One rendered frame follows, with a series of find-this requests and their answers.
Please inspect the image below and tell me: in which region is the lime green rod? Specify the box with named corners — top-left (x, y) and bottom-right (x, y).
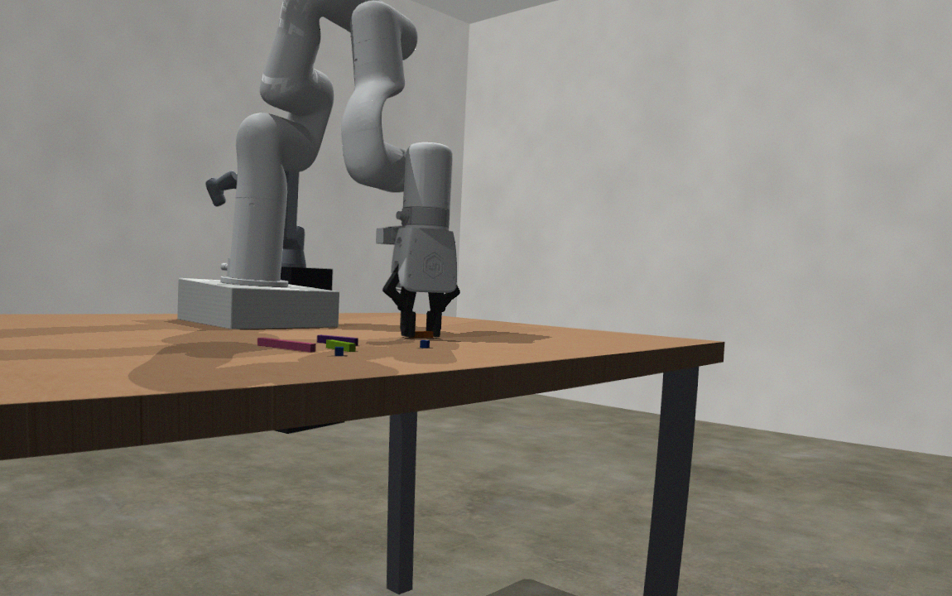
top-left (326, 340), bottom-right (356, 352)

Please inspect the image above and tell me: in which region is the pink rod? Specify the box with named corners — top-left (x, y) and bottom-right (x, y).
top-left (257, 338), bottom-right (315, 352)

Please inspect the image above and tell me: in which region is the purple rod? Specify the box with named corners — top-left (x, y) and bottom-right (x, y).
top-left (317, 335), bottom-right (358, 346)

